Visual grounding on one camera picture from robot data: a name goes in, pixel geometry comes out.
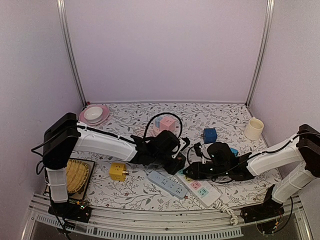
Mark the dark blue cube socket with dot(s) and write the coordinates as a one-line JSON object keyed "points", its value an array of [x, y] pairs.
{"points": [[209, 135]]}

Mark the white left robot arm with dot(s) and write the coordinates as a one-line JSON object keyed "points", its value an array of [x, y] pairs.
{"points": [[68, 135]]}

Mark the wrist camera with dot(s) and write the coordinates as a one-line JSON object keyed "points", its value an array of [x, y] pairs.
{"points": [[184, 143], [198, 149]]}

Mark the pink plate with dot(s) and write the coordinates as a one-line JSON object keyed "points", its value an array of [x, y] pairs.
{"points": [[106, 113]]}

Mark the light blue cube plug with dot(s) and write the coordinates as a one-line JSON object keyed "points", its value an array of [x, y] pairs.
{"points": [[234, 151]]}

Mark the aluminium frame post left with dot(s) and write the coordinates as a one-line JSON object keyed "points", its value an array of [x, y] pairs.
{"points": [[62, 13]]}

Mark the aluminium frame post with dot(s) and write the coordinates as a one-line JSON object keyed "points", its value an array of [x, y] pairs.
{"points": [[62, 13], [270, 4]]}

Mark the white bowl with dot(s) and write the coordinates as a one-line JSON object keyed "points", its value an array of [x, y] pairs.
{"points": [[93, 114]]}

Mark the round pink socket base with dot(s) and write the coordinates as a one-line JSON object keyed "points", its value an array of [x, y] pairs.
{"points": [[156, 130]]}

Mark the cream ribbed ceramic mug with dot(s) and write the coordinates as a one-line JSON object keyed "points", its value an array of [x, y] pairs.
{"points": [[254, 129]]}

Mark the pink cube socket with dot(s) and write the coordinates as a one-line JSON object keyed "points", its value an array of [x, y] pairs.
{"points": [[167, 123]]}

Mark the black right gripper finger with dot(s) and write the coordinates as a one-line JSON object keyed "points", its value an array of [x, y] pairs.
{"points": [[186, 177], [192, 168]]}

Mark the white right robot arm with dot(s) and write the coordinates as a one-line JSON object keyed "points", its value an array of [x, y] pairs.
{"points": [[302, 148]]}

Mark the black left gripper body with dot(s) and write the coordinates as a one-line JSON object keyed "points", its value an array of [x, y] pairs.
{"points": [[161, 160]]}

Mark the aluminium frame post right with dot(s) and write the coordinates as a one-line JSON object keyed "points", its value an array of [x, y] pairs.
{"points": [[270, 4]]}

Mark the light blue power strip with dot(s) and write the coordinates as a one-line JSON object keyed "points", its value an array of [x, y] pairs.
{"points": [[167, 184]]}

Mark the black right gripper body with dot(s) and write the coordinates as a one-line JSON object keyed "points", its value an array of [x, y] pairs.
{"points": [[222, 171]]}

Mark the yellow woven basket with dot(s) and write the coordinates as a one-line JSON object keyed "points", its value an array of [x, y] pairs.
{"points": [[77, 173]]}

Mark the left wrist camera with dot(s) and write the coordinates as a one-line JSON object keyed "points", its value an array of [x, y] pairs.
{"points": [[184, 143]]}

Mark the yellow cube socket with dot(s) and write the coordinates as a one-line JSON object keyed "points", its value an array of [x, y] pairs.
{"points": [[118, 171]]}

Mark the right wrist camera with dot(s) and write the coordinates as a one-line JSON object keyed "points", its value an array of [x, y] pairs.
{"points": [[198, 149]]}

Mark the white power strip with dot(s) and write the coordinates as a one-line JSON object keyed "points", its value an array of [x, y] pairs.
{"points": [[206, 194]]}

